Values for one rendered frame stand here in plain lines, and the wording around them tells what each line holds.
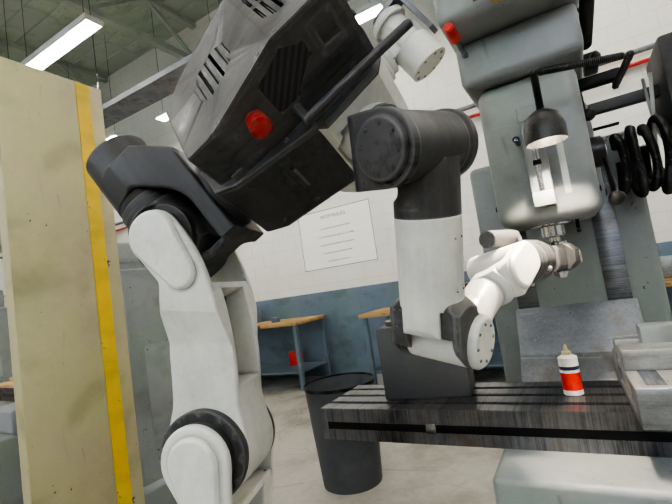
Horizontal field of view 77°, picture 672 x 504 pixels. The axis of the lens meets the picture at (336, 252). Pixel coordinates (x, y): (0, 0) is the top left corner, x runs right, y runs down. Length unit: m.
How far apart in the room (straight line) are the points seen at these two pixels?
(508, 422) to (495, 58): 0.77
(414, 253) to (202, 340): 0.36
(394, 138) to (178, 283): 0.39
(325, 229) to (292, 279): 0.95
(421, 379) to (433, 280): 0.62
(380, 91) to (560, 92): 0.51
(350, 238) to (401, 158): 5.49
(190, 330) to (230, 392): 0.11
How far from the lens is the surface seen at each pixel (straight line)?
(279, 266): 6.64
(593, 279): 1.45
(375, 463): 2.94
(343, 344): 6.15
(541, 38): 1.05
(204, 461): 0.71
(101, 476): 2.11
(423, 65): 0.75
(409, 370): 1.15
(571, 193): 1.00
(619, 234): 1.45
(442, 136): 0.54
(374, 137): 0.52
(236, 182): 0.63
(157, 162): 0.76
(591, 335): 1.42
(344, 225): 6.02
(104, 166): 0.83
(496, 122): 1.04
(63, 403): 1.99
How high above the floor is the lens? 1.24
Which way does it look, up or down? 5 degrees up
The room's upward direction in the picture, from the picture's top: 9 degrees counter-clockwise
